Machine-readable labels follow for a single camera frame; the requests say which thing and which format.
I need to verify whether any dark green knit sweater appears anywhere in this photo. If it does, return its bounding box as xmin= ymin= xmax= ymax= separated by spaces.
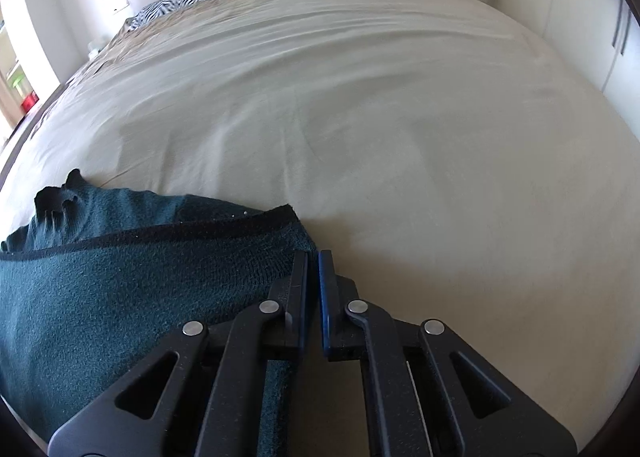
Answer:
xmin=1 ymin=171 xmax=316 ymax=456

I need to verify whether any beige bed sheet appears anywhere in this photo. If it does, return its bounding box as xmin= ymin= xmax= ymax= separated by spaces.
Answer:
xmin=1 ymin=0 xmax=639 ymax=446

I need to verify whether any red box on shelf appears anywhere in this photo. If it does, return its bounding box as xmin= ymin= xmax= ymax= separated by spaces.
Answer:
xmin=21 ymin=92 xmax=39 ymax=113

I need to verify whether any green item on shelf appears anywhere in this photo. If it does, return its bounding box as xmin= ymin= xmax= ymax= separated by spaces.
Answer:
xmin=9 ymin=67 xmax=26 ymax=98

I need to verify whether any zebra print pillow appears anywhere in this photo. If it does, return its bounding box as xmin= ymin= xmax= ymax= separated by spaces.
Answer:
xmin=124 ymin=0 xmax=208 ymax=32

